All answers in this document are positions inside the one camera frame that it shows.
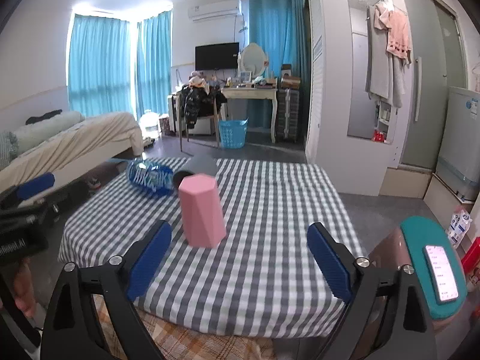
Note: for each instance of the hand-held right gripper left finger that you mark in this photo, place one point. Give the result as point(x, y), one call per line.
point(148, 260)

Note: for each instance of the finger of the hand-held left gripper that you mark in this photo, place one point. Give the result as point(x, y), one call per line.
point(35, 187)

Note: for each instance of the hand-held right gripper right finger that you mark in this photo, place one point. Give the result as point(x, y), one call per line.
point(330, 266)

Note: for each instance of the pink cup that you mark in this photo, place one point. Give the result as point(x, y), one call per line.
point(202, 213)

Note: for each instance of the grey cup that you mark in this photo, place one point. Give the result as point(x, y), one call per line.
point(202, 165)

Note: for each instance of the person's left hand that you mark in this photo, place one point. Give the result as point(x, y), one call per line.
point(27, 292)

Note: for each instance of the striped pillow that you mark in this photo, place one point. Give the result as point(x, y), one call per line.
point(7, 148)

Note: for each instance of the pale green pillow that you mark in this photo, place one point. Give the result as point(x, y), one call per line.
point(48, 127)

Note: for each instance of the dark cloth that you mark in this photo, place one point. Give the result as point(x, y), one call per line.
point(43, 116)

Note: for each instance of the grey white checkered tablecloth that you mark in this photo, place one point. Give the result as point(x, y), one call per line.
point(262, 232)

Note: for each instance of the bed with beige duvet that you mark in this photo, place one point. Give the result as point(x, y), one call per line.
point(93, 135)

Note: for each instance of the plaid floor mat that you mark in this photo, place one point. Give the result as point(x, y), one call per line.
point(210, 345)

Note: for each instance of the smartphone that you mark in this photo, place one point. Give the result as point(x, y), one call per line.
point(442, 273)

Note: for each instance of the clear water jug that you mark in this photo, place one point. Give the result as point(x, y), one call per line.
point(149, 123)

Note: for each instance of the white printed packet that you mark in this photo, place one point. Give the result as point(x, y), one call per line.
point(458, 227)

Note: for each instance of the wide blue curtain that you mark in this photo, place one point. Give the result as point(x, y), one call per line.
point(97, 63)

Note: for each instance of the red item on shelf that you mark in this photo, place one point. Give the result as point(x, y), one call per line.
point(378, 136)

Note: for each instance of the red container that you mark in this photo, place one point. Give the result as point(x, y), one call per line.
point(471, 262)

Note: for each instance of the blue laundry basket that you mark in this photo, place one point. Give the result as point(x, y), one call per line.
point(232, 135)

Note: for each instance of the wooden chair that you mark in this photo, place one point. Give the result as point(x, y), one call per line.
point(215, 123)

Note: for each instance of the dark suitcase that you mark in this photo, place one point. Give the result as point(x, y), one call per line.
point(288, 116)

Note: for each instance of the pile of clothes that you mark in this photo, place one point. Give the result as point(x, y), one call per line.
point(195, 101)

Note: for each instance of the narrow blue curtain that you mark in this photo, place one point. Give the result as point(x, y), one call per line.
point(153, 63)

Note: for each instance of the white wardrobe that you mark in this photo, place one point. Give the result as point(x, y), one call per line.
point(333, 82)

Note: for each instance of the brown box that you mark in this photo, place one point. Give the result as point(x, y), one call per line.
point(290, 82)

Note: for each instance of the white dressing table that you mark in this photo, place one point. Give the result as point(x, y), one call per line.
point(249, 92)

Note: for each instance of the white hanging garment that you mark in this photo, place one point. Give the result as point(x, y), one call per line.
point(380, 71)

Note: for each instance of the frosted glass door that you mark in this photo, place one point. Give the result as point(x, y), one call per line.
point(427, 82)

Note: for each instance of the black television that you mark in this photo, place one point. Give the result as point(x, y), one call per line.
point(216, 56)

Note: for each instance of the oval white mirror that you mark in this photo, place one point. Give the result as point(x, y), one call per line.
point(253, 58)

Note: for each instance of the tall blue curtain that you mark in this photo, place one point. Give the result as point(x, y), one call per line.
point(273, 37)

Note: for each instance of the pink hanging garment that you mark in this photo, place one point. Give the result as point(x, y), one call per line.
point(399, 33)

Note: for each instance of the white air conditioner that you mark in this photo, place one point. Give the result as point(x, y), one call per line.
point(213, 10)

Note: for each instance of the photo frame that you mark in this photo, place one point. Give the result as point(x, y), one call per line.
point(246, 76)

